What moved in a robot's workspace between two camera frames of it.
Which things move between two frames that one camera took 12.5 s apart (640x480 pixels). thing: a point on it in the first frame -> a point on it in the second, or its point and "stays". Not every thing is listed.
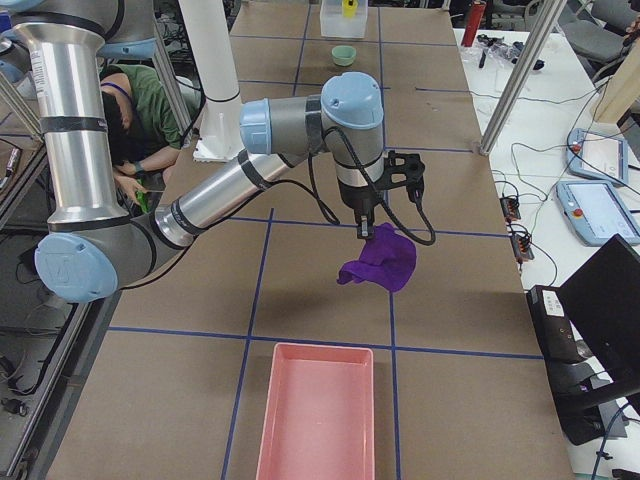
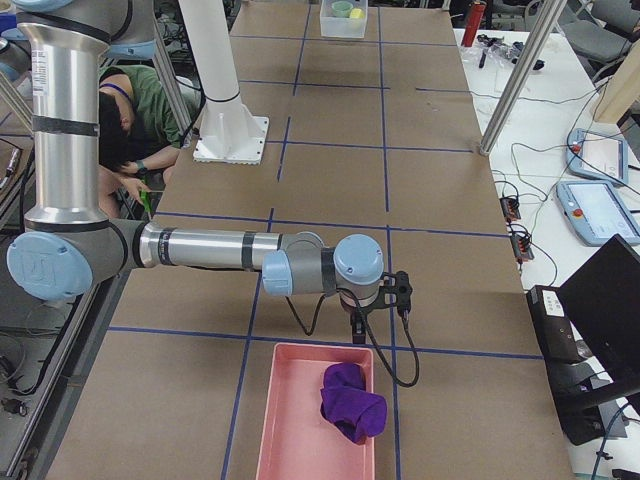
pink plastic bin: (319, 414) stays
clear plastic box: (334, 24) stays
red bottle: (473, 23) stays
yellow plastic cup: (349, 8) -> (357, 13)
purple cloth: (387, 259) -> (345, 401)
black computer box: (553, 327) stays
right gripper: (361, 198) -> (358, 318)
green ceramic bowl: (343, 55) -> (342, 9)
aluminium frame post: (547, 20) stays
